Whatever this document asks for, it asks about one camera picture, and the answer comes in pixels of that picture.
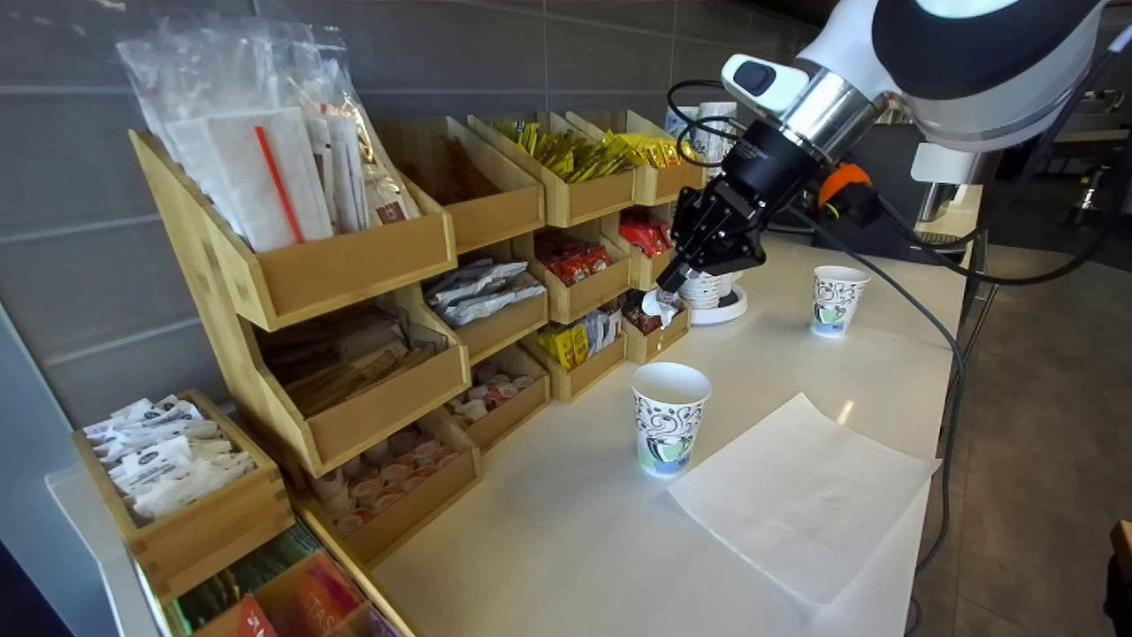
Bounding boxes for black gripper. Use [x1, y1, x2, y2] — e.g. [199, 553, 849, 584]
[651, 115, 822, 297]

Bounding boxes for patterned paper cup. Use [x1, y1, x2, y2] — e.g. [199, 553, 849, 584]
[627, 358, 716, 480]
[810, 263, 872, 342]

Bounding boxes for pile of large red packets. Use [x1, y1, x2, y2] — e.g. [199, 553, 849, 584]
[614, 205, 677, 263]

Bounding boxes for pile of red creamer cups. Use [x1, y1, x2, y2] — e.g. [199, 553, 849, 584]
[620, 295, 690, 339]

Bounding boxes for white blue packets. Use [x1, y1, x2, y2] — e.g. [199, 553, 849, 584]
[579, 303, 627, 358]

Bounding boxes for pile of small red packets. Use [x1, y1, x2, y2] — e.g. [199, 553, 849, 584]
[533, 230, 614, 288]

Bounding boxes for yellow tea packets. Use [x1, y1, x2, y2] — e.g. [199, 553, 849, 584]
[533, 323, 593, 373]

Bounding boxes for stack of patterned paper cups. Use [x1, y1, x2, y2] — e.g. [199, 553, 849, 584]
[663, 102, 701, 142]
[688, 99, 743, 312]

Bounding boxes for pile of green yellow packets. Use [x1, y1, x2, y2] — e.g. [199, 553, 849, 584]
[491, 115, 631, 187]

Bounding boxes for pile of grey white packets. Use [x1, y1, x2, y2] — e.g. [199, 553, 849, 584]
[426, 255, 552, 334]

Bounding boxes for pile of pale creamer cups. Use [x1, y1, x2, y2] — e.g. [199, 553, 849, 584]
[449, 358, 544, 433]

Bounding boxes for white paper napkin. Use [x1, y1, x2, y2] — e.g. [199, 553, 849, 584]
[664, 389, 943, 619]

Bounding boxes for wooden condiment organizer shelf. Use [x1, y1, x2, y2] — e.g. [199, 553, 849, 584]
[125, 105, 716, 568]

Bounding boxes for pile of brown packets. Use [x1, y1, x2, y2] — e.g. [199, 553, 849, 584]
[264, 306, 454, 419]

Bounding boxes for pile of pink creamer cups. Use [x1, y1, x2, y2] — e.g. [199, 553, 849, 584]
[314, 422, 466, 528]

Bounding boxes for clear plastic bag of straws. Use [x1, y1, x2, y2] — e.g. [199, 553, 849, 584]
[115, 13, 426, 258]

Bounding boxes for low wooden tray box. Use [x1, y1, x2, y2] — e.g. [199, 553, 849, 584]
[132, 515, 418, 637]

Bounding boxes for pile of orange packets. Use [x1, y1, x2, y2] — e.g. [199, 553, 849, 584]
[223, 558, 369, 637]

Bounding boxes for small wooden box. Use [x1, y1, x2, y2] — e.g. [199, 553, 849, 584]
[76, 389, 297, 600]

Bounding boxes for pile of white sachets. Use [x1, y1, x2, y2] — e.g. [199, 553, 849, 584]
[81, 394, 262, 528]

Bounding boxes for looped black gripper cable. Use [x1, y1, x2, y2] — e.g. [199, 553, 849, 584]
[663, 79, 743, 173]

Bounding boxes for black wrist camera orange plug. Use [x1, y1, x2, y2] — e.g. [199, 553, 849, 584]
[810, 159, 893, 238]

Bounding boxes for long black robot cable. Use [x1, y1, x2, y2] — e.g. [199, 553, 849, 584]
[775, 173, 1132, 637]

